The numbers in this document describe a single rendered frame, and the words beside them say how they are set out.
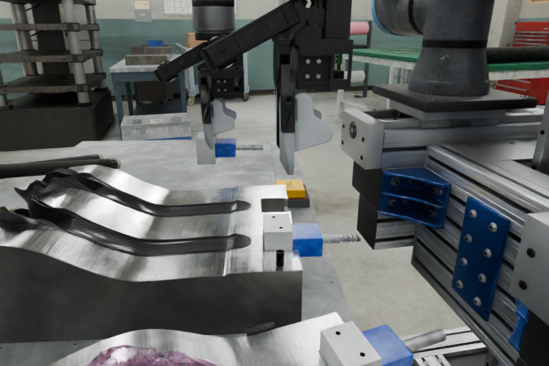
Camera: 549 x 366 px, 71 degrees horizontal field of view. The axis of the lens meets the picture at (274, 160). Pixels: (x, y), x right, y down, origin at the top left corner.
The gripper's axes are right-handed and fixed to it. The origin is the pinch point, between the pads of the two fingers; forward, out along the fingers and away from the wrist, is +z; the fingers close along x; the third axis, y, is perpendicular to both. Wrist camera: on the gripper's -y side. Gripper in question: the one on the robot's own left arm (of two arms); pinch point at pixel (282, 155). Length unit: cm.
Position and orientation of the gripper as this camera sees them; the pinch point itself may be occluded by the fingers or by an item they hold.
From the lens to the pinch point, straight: 47.3
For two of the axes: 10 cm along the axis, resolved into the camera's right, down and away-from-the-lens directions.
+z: 0.0, 9.5, 3.3
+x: -0.5, -3.3, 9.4
